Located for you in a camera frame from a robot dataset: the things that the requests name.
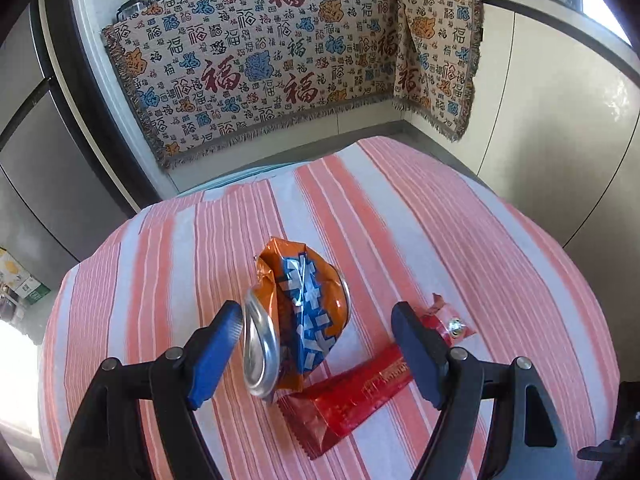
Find red snack wrapper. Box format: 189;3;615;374
276;292;476;461

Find crushed orange blue can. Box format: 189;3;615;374
242;237;352;400

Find white kitchen cabinets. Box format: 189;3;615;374
449;0;639;378

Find pink striped tablecloth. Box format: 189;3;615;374
39;136;620;469

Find yellow white cardboard box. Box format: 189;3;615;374
0;248;51;307

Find grey refrigerator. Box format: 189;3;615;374
1;0;157;290

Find patterned fu character cloth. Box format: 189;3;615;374
102;0;397;169

